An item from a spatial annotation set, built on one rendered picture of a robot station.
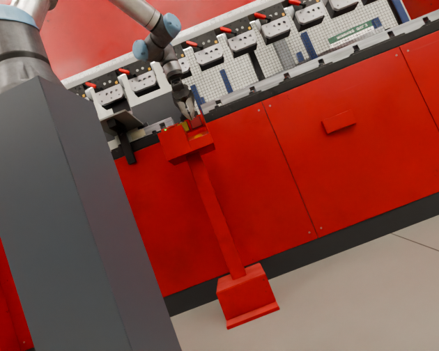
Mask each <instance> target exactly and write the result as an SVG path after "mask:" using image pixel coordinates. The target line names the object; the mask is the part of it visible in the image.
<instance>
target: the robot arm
mask: <svg viewBox="0 0 439 351"><path fill-rule="evenodd" d="M108 1H110V2H111V3H112V4H114V5H115V6H116V7H117V8H119V9H120V10H122V11H123V12H124V13H125V14H127V15H128V16H130V17H131V18H132V19H133V20H135V21H136V22H138V23H139V24H140V25H142V26H143V27H144V28H145V29H147V30H148V31H150V33H149V35H148V36H147V37H146V39H145V40H136V41H135V42H134V44H133V46H132V52H133V54H134V57H135V58H136V59H138V60H141V61H152V62H159V63H161V66H162V69H163V71H162V72H163V73H164V74H165V76H166V77H167V80H168V81H170V82H171V87H172V92H171V93H173V97H172V98H173V101H174V104H175V106H176V107H177V108H178V109H179V110H180V111H181V113H182V114H183V115H184V116H185V117H186V118H188V119H189V120H193V118H194V95H193V93H192V90H191V89H190V90H189V88H188V87H189V86H188V85H187V84H186V85H185V84H183V83H182V80H181V77H182V76H183V73H182V69H181V66H180V63H179V62H178V59H177V57H176V53H175V51H174V47H173V45H172V44H171V41H172V40H173V39H174V38H175V37H176V36H177V35H178V34H179V32H180V30H181V23H180V21H179V19H178V18H177V17H176V16H175V15H173V14H171V13H167V14H166V15H163V14H161V13H160V12H159V11H157V10H156V9H155V8H154V7H152V5H150V4H149V3H148V2H147V1H145V0H108ZM57 3H58V0H12V2H11V4H10V5H6V4H0V94H1V93H3V92H5V91H7V90H9V89H11V88H13V87H15V86H17V85H19V84H21V83H23V82H25V81H27V80H29V79H32V78H34V77H36V76H40V77H42V78H44V79H46V80H48V81H50V82H52V83H54V84H57V85H59V86H61V87H63V88H65V89H67V88H66V87H65V86H64V85H63V84H62V82H61V81H60V80H59V78H58V77H57V76H56V75H55V74H54V72H53V71H52V68H51V65H50V62H49V59H48V57H47V53H46V51H45V47H44V45H43V42H42V39H41V37H40V30H41V27H42V25H43V22H44V20H45V17H46V14H47V11H51V10H53V9H54V8H55V7H56V5H57ZM185 102H186V103H187V106H188V107H189V111H190V115H189V114H188V112H187V110H186V108H185Z"/></svg>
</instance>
